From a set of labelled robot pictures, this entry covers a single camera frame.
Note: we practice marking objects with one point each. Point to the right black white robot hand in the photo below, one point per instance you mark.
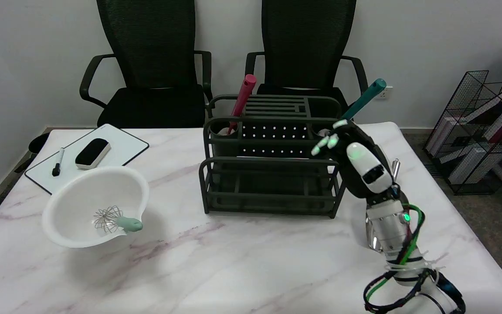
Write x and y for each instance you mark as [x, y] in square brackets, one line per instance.
[366, 165]

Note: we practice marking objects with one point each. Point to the pink sponge bottle brush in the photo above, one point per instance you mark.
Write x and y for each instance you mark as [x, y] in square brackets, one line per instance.
[243, 93]

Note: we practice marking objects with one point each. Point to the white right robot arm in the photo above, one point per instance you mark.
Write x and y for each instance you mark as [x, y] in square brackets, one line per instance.
[386, 226]

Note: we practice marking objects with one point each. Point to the teal bottle brush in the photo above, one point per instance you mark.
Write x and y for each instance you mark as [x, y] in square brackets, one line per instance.
[366, 98]

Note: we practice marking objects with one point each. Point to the dark green dish rack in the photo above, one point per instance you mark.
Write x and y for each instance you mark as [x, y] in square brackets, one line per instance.
[268, 183]

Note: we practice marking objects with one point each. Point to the black mesh office chair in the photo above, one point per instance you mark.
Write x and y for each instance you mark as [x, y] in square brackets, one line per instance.
[307, 43]
[146, 43]

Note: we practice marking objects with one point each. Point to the small white whiteboard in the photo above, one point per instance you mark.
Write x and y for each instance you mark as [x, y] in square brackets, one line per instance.
[120, 148]

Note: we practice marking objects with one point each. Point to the black white whiteboard eraser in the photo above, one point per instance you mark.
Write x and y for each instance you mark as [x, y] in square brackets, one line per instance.
[92, 152]

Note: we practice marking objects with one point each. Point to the white plastic mixing bowl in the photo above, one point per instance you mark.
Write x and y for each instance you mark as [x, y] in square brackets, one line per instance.
[81, 196]

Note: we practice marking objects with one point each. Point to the black whiteboard marker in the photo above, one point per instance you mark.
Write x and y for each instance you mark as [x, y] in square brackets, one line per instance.
[57, 165]

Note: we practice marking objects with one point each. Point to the black chair base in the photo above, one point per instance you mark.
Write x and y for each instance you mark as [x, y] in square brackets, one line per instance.
[37, 144]

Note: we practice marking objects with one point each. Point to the white wall socket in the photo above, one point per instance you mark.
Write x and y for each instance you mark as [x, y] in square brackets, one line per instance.
[388, 93]

